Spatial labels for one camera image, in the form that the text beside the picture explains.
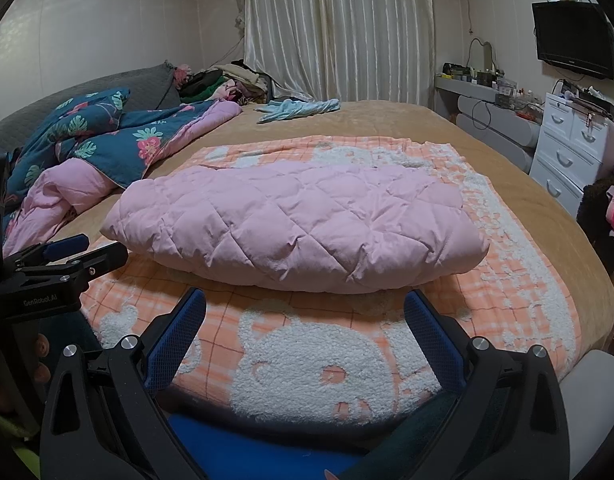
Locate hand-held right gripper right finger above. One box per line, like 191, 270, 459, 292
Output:
403, 289, 570, 480

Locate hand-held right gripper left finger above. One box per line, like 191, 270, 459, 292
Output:
39, 287, 208, 480

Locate person's dark green garment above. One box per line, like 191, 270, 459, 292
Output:
337, 390, 488, 480

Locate light blue cloth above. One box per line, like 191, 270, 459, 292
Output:
254, 98, 342, 125

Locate bed with tan cover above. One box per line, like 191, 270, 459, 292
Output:
47, 100, 614, 461

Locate person's left hand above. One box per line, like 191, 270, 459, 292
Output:
34, 332, 54, 385

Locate pink quilted jacket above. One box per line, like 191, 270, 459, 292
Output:
99, 162, 490, 293

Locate black fuzzy cloth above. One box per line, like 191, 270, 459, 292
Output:
577, 177, 614, 276

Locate group of small bottles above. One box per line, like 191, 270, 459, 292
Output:
442, 61, 545, 121

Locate black wall television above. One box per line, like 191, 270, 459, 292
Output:
532, 1, 614, 81

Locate grey padded headboard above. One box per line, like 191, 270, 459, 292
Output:
0, 60, 180, 146

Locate orange checked printed blanket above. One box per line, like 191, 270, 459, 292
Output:
79, 135, 582, 423

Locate white drawer cabinet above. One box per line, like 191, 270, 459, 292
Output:
529, 92, 614, 206

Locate teal floral quilt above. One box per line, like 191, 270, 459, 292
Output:
2, 87, 244, 261

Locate white curtain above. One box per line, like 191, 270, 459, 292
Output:
243, 0, 434, 107

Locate pile of clothes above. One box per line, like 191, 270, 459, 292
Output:
174, 60, 272, 107

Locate grey dressing table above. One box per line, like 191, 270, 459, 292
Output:
434, 76, 542, 175

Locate person's blue trousers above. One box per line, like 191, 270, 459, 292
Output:
167, 405, 368, 480

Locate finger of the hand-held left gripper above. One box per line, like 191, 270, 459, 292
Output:
17, 242, 129, 286
4, 234, 90, 273

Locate black flat device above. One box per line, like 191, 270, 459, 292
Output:
562, 89, 614, 128

